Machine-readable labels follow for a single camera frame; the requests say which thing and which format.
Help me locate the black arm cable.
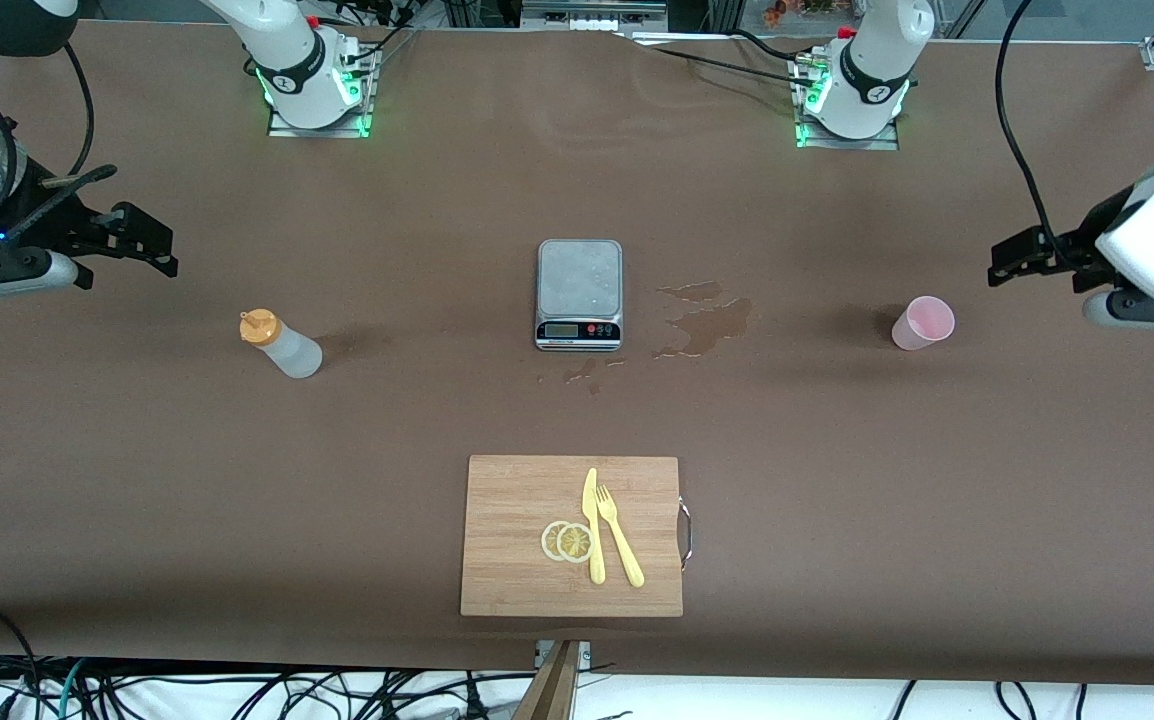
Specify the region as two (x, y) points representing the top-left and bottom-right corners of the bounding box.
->
(995, 0), (1063, 246)
(0, 35), (120, 263)

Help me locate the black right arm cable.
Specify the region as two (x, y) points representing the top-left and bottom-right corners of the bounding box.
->
(0, 35), (120, 263)

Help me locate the yellow plastic fork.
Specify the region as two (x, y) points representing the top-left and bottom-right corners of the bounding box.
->
(595, 484), (646, 589)

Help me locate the wooden post with bracket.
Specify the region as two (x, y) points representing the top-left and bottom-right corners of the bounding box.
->
(512, 640), (593, 720)

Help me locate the orange toy food pile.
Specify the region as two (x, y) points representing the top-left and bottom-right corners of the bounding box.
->
(762, 0), (838, 27)

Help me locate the teal cable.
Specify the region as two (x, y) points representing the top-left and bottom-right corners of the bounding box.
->
(55, 658), (90, 720)

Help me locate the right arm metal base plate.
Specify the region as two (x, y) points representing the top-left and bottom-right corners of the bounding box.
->
(267, 40), (378, 139)

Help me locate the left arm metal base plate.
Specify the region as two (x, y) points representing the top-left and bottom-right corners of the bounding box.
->
(795, 50), (900, 151)

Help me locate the thin black cable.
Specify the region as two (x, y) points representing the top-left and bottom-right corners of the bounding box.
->
(732, 28), (810, 63)
(652, 46), (820, 89)

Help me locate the small brown liquid spill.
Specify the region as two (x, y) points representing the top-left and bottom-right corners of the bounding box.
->
(539, 357), (626, 395)

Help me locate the clear orange-capped sauce bottle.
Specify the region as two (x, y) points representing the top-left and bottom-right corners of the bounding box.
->
(240, 309), (324, 380)

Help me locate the silver digital kitchen scale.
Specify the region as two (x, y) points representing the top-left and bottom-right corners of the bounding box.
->
(534, 238), (625, 352)

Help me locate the yellow plastic knife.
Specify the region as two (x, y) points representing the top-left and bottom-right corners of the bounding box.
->
(582, 467), (607, 586)

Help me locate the bamboo cutting board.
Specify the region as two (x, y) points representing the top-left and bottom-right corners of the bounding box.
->
(459, 455), (694, 618)

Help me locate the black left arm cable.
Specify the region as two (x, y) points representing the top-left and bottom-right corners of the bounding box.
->
(995, 0), (1063, 246)

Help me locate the large brown liquid spill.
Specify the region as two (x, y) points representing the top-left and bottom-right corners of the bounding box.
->
(652, 281), (755, 359)

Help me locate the grey power strip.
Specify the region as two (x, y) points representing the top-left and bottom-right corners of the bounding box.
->
(522, 0), (670, 33)

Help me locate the pink plastic cup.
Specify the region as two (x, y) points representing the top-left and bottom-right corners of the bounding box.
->
(890, 296), (956, 352)

